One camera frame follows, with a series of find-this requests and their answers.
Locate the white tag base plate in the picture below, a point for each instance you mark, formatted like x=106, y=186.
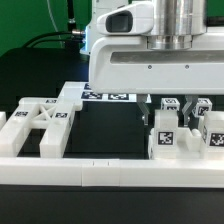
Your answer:
x=82, y=91

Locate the white front fence bar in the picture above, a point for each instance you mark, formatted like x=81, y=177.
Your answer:
x=112, y=173

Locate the white chair back frame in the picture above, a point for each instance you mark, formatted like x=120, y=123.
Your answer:
x=54, y=116

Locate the black vertical pole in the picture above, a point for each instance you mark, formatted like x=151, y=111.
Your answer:
x=71, y=23

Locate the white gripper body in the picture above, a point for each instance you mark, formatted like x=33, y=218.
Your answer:
x=158, y=47

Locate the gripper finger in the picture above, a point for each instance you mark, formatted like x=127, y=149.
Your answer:
x=141, y=102
x=191, y=101

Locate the white tagged cube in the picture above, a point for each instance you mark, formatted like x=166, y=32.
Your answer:
x=170, y=104
x=203, y=105

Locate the white tagged cube right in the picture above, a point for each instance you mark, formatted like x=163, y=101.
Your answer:
x=203, y=105

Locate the white fence bar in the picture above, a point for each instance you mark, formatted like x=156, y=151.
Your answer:
x=112, y=173
x=2, y=119

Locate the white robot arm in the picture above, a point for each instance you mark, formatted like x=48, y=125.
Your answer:
x=167, y=47

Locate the white left fence bar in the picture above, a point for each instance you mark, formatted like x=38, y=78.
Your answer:
x=2, y=119

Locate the white tagged cube left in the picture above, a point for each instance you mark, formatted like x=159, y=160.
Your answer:
x=170, y=104

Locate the white chair seat part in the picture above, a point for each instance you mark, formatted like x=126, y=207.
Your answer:
x=188, y=144

